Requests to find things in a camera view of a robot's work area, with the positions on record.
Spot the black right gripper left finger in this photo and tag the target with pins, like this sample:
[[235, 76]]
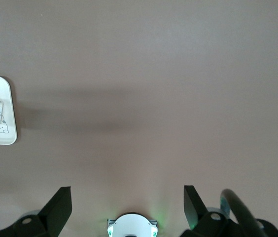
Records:
[[55, 209]]

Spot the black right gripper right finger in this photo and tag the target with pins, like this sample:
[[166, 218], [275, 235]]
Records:
[[198, 212]]

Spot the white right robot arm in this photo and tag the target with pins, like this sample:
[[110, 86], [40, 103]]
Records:
[[132, 225]]

